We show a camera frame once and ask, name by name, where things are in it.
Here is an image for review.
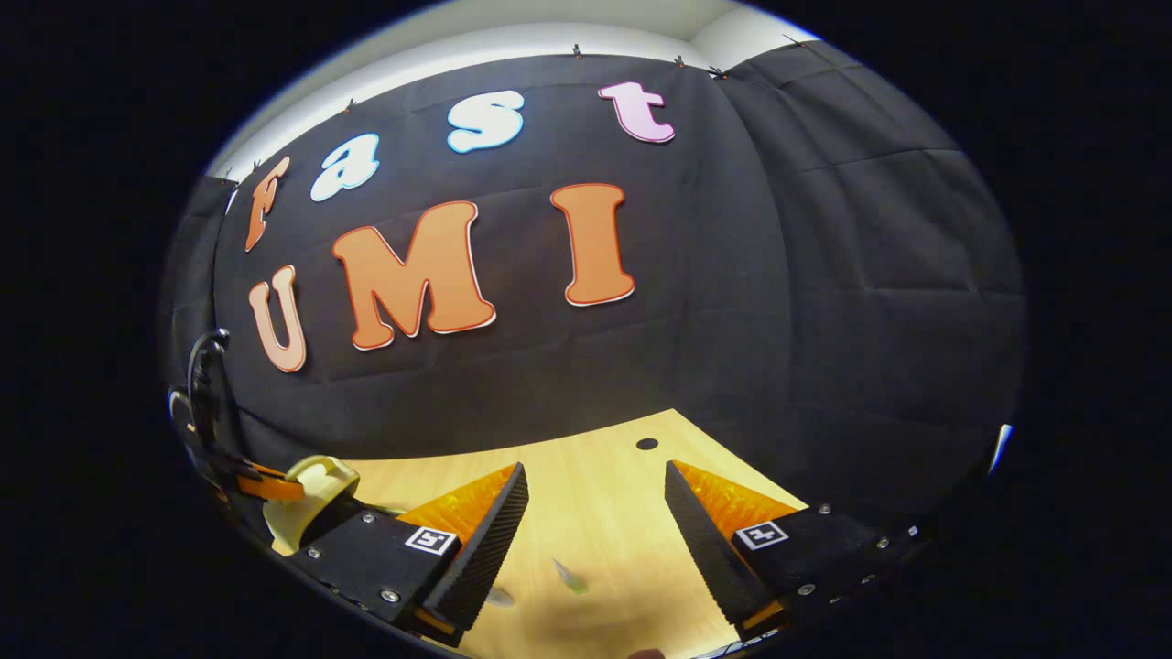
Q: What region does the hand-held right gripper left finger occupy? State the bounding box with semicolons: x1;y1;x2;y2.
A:
291;462;530;649

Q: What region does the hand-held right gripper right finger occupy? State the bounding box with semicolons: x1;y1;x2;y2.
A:
664;459;930;642

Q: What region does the pale yellow suitcase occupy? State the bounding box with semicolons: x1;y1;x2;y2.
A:
264;455;363;556

